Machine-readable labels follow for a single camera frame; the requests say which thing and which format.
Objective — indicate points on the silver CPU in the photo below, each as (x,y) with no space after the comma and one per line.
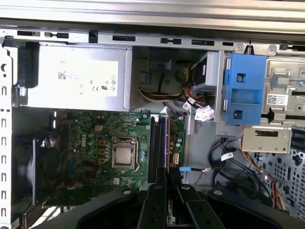
(123,156)

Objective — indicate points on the black RAM slot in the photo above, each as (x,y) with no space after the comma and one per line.
(153,148)

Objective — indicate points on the blue plastic drive bracket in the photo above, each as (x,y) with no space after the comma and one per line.
(245,78)

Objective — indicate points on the RAM stick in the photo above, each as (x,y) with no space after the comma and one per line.
(168,138)

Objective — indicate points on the grey power supply unit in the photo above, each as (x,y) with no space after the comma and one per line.
(71,83)

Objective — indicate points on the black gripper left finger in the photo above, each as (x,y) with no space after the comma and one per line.
(155,210)

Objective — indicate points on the silver metal drive cage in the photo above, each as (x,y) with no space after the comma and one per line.
(286,100)

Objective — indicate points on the green motherboard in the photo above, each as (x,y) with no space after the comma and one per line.
(95,143)

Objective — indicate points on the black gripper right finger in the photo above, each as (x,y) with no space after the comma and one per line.
(190,214)

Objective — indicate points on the black case fan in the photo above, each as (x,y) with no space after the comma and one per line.
(47,162)

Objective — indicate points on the metal CPU socket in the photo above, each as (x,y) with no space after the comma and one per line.
(113,152)

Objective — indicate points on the black open PC case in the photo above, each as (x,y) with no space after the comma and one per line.
(147,40)

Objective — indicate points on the small silver drive bracket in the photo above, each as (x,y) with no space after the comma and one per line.
(267,139)

